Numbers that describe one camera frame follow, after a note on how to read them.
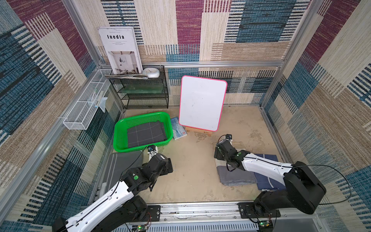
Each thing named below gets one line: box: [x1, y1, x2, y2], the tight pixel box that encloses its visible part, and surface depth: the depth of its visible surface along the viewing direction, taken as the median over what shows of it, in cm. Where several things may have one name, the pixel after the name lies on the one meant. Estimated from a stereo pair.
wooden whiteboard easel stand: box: [185, 126, 213, 137], surface depth 102 cm
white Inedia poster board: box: [97, 26, 143, 75], surface depth 81 cm
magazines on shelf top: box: [104, 73, 149, 80], surface depth 83 cm
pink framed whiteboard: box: [178, 75, 228, 132], surface depth 93 cm
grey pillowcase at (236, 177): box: [216, 165, 257, 187], surface depth 84 cm
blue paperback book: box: [171, 116, 188, 141], surface depth 107 cm
